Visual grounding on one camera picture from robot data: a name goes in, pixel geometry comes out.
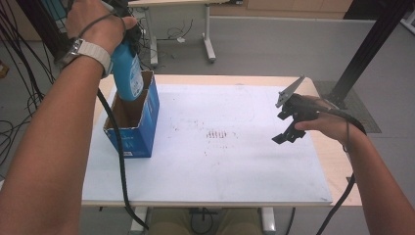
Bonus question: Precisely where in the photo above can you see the black metal stand with cables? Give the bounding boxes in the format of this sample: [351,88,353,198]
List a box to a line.
[16,0,71,64]

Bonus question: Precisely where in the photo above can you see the dark grey floor mat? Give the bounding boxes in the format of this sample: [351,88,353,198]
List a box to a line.
[313,80,382,134]

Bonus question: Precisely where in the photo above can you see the white background desk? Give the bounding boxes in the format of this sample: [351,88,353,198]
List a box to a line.
[127,0,245,68]

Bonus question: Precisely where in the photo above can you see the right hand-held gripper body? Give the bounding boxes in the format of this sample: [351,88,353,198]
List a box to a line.
[274,74,323,132]

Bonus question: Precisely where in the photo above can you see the blue plastic bottle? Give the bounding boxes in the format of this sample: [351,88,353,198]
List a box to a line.
[111,39,145,103]

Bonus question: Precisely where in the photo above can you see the person's right hand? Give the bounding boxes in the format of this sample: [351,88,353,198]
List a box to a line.
[293,95,360,147]

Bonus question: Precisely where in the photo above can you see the wooden cabinet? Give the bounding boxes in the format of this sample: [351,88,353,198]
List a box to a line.
[209,0,354,20]

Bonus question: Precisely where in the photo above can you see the person's khaki trousers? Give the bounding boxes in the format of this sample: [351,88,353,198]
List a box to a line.
[148,208,262,235]

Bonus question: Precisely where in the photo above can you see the person's left hand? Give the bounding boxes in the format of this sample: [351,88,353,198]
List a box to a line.
[64,0,139,56]

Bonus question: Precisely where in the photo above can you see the bundle of black cables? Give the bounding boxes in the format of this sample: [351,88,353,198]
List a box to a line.
[0,0,57,167]

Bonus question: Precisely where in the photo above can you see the blue cardboard box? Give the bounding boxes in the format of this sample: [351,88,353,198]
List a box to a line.
[103,70,161,160]

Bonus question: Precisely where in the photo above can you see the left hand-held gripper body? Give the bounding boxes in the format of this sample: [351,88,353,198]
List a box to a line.
[107,0,144,51]

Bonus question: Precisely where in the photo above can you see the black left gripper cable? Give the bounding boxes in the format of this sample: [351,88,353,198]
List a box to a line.
[96,88,150,231]

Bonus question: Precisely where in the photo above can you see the white table leg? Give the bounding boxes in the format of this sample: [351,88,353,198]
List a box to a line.
[259,207,277,235]
[129,206,150,234]

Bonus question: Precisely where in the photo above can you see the wristwatch with white strap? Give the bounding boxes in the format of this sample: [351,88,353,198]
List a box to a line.
[60,37,114,79]

